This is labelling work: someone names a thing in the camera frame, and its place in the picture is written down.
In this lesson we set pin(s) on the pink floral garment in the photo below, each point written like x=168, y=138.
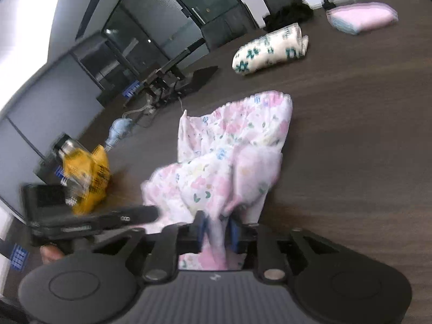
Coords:
x=229, y=148

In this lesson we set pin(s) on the folded pink cloth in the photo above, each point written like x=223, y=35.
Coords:
x=364, y=17

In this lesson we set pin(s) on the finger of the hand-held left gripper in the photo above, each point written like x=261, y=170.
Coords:
x=131, y=217

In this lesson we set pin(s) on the person's left hand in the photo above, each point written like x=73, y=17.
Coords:
x=52, y=254

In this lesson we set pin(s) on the yellow plastic bag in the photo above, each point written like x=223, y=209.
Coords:
x=91, y=175

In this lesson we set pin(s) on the light blue cloth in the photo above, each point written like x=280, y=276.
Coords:
x=118, y=130

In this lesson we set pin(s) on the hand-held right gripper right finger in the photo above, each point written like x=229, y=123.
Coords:
x=235, y=236

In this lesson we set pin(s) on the folded green floral cloth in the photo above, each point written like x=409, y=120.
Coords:
x=266, y=50

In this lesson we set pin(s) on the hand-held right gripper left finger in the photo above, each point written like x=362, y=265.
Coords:
x=199, y=233

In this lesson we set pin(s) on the black cloth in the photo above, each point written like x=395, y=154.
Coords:
x=290, y=15

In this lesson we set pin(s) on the dark capped bottle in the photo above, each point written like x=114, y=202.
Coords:
x=65, y=145

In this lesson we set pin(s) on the white tissue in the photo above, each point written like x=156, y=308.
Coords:
x=312, y=0

